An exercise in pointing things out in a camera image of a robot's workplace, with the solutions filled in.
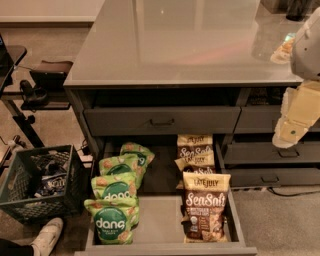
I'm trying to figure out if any grey counter cabinet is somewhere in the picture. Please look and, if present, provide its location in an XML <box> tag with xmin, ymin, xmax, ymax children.
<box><xmin>64</xmin><ymin>0</ymin><xmax>319</xmax><ymax>159</ymax></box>

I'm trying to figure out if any black desk with frame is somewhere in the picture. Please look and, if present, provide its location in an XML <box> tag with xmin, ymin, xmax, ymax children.
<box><xmin>0</xmin><ymin>35</ymin><xmax>73</xmax><ymax>147</ymax></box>

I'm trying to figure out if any rear green dang bag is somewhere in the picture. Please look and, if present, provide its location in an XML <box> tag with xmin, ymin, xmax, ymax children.
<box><xmin>120</xmin><ymin>142</ymin><xmax>155</xmax><ymax>188</ymax></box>

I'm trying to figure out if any middle brown chip bag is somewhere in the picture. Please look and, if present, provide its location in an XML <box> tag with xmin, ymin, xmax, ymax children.
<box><xmin>175</xmin><ymin>152</ymin><xmax>216</xmax><ymax>174</ymax></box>

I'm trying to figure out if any dark green plastic crate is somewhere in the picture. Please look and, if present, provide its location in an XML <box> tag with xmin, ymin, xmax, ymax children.
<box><xmin>0</xmin><ymin>145</ymin><xmax>88</xmax><ymax>224</ymax></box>

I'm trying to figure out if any dark container on counter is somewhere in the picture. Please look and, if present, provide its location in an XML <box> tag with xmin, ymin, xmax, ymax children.
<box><xmin>286</xmin><ymin>0</ymin><xmax>313</xmax><ymax>21</ymax></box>

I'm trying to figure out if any open grey middle drawer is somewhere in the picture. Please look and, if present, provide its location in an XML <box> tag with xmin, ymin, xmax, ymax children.
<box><xmin>74</xmin><ymin>135</ymin><xmax>257</xmax><ymax>256</ymax></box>

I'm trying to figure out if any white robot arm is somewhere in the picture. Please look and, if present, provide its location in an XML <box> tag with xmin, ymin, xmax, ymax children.
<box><xmin>270</xmin><ymin>7</ymin><xmax>320</xmax><ymax>148</ymax></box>

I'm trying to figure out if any black cable on floor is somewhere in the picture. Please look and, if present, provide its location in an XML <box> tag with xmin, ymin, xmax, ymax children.
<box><xmin>266</xmin><ymin>186</ymin><xmax>320</xmax><ymax>198</ymax></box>

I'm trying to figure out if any black device on shelf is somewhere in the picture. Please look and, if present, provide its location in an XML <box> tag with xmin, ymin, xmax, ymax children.
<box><xmin>20</xmin><ymin>80</ymin><xmax>48</xmax><ymax>105</ymax></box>

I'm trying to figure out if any grey top left drawer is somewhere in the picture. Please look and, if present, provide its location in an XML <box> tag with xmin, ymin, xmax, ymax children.
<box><xmin>83</xmin><ymin>106</ymin><xmax>240</xmax><ymax>136</ymax></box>

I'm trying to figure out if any rear brown chip bag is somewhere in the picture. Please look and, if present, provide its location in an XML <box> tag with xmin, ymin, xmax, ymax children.
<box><xmin>177</xmin><ymin>134</ymin><xmax>213</xmax><ymax>158</ymax></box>

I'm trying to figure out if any brown sea salt chip bag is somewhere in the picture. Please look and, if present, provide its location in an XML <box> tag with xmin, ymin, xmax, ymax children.
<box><xmin>183</xmin><ymin>172</ymin><xmax>231</xmax><ymax>243</ymax></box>

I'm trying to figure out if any grey top right drawer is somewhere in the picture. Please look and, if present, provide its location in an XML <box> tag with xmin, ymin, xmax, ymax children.
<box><xmin>234</xmin><ymin>105</ymin><xmax>320</xmax><ymax>135</ymax></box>

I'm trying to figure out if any green dang bag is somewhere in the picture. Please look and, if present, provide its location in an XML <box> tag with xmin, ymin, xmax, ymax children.
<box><xmin>84</xmin><ymin>198</ymin><xmax>139</xmax><ymax>245</ymax></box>
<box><xmin>99</xmin><ymin>154</ymin><xmax>138</xmax><ymax>175</ymax></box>
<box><xmin>120</xmin><ymin>142</ymin><xmax>155</xmax><ymax>188</ymax></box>
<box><xmin>91</xmin><ymin>172</ymin><xmax>137</xmax><ymax>200</ymax></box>

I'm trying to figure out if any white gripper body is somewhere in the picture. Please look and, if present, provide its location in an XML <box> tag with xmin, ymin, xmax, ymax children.
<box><xmin>284</xmin><ymin>80</ymin><xmax>320</xmax><ymax>130</ymax></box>

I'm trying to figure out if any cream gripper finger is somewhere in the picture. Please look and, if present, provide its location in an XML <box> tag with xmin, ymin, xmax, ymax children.
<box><xmin>272</xmin><ymin>119</ymin><xmax>308</xmax><ymax>149</ymax></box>

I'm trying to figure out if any grey bottom right drawer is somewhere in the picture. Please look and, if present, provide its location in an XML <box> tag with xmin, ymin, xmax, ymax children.
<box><xmin>226</xmin><ymin>168</ymin><xmax>320</xmax><ymax>188</ymax></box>

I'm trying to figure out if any grey middle right drawer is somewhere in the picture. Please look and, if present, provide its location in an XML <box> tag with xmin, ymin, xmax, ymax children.
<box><xmin>222</xmin><ymin>142</ymin><xmax>320</xmax><ymax>165</ymax></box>

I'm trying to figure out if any blue snack bag in crate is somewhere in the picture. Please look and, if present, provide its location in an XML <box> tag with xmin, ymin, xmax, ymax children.
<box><xmin>34</xmin><ymin>174</ymin><xmax>66</xmax><ymax>198</ymax></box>

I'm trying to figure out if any white shoe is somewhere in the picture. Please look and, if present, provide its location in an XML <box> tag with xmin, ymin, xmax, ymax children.
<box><xmin>31</xmin><ymin>217</ymin><xmax>64</xmax><ymax>256</ymax></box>

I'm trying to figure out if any front green dang bag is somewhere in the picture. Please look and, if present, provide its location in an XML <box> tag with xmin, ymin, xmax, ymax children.
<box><xmin>84</xmin><ymin>198</ymin><xmax>139</xmax><ymax>245</ymax></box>

